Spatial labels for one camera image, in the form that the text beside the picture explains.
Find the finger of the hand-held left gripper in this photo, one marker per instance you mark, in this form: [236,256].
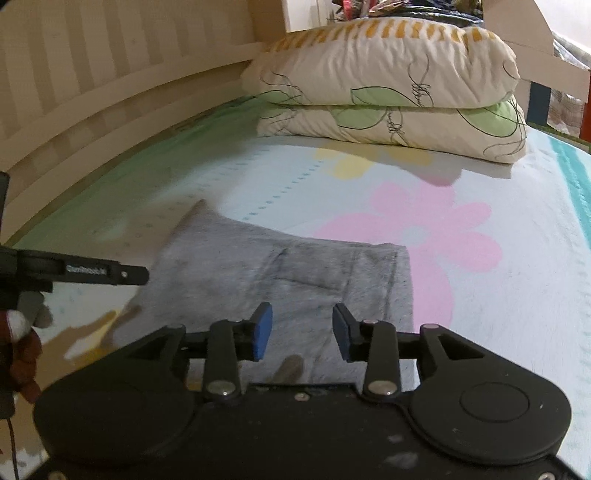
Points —
[101,273]

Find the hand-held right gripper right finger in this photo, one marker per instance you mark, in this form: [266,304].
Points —
[344,332]

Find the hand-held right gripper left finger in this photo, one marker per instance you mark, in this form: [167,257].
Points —
[261,332]

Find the grey pants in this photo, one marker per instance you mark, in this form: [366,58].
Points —
[300,272]

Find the person's left hand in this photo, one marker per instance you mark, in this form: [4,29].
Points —
[23,360]

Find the floral bed sheet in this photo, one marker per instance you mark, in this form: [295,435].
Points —
[485,207]

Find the floral pillow with orange stripes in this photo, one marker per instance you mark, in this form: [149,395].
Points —
[378,64]

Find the pile of colorful bags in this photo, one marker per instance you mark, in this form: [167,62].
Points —
[415,9]

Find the bed headboard with colored panels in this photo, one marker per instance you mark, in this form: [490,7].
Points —
[535,50]

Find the cream slatted bed rail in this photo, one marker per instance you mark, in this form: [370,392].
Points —
[115,83]

